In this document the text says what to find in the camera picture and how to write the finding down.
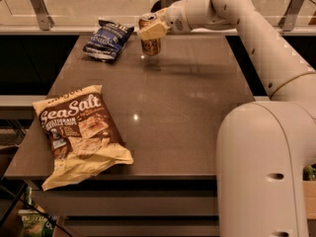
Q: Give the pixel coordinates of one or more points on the grey drawer unit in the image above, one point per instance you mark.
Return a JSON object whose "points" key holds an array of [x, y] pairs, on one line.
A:
{"points": [[135, 208]]}

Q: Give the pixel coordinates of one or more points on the brown sea salt chip bag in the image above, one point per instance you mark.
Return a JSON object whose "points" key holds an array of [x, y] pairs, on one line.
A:
{"points": [[83, 136]]}

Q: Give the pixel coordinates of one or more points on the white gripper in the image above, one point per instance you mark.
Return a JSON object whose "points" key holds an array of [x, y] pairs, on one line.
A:
{"points": [[175, 17]]}

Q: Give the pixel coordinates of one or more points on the left metal railing post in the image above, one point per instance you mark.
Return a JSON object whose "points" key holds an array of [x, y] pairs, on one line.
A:
{"points": [[45, 22]]}

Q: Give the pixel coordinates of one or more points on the orange La Croix can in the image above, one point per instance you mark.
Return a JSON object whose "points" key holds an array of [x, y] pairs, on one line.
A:
{"points": [[152, 46]]}

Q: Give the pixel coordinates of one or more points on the green snack bag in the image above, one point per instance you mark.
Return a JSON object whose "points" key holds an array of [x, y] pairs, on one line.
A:
{"points": [[36, 222]]}

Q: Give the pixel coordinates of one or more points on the right metal railing post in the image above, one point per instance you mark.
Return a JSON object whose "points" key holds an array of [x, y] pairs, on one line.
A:
{"points": [[288, 20]]}

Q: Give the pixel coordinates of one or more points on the cardboard box with snacks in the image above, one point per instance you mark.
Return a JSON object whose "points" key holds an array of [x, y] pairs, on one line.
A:
{"points": [[309, 187]]}

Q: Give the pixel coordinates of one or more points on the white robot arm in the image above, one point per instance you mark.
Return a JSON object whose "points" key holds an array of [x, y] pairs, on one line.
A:
{"points": [[262, 147]]}

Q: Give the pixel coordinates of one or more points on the blue chip bag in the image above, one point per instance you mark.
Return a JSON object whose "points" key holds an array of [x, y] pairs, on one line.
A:
{"points": [[108, 41]]}

